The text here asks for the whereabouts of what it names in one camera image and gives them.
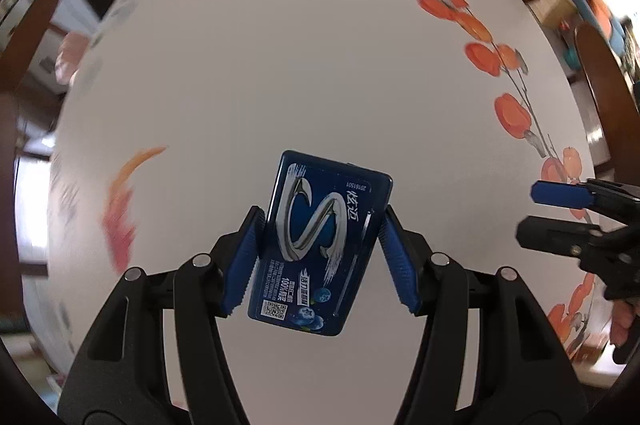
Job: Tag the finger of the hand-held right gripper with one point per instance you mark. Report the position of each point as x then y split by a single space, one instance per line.
550 235
555 194

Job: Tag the brown cardboard box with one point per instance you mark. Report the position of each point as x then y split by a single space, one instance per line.
552 10

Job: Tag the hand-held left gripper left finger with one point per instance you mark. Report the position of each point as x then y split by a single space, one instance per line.
242 267

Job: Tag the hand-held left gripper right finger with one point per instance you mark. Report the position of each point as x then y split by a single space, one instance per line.
398 267

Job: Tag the person's right hand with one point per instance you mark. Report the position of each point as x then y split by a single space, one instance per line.
624 325

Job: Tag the dark blue gum box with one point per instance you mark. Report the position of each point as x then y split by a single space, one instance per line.
315 245

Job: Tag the pink cloth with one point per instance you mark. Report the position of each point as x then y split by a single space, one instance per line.
70 55

